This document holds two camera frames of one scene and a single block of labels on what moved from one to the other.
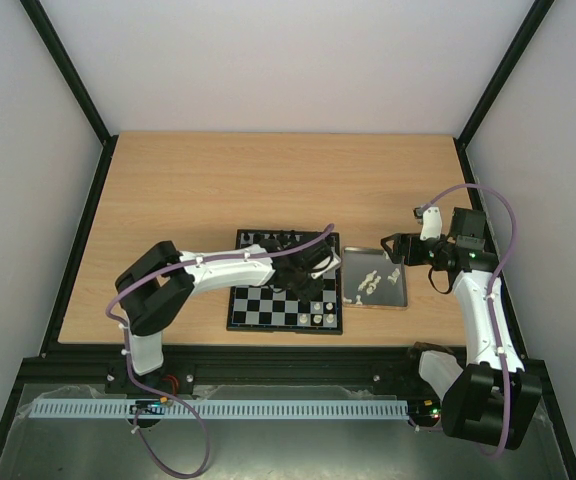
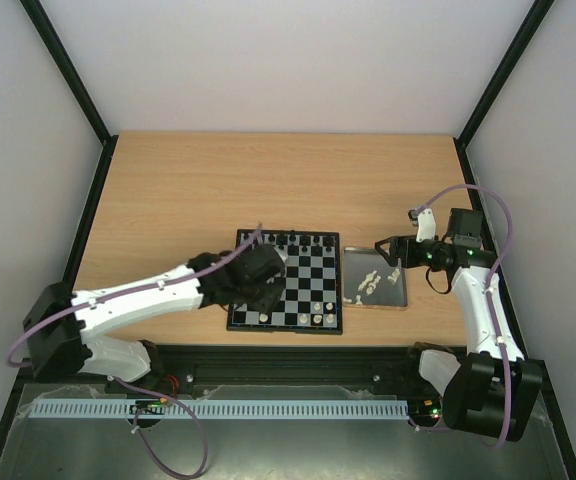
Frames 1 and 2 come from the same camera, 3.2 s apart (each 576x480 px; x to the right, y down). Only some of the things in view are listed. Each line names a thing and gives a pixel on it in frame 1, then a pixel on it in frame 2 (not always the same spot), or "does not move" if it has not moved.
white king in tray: (370, 282) does not move
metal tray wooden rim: (370, 280) does not move
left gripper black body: (304, 294) -> (264, 303)
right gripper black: (407, 248) does not move
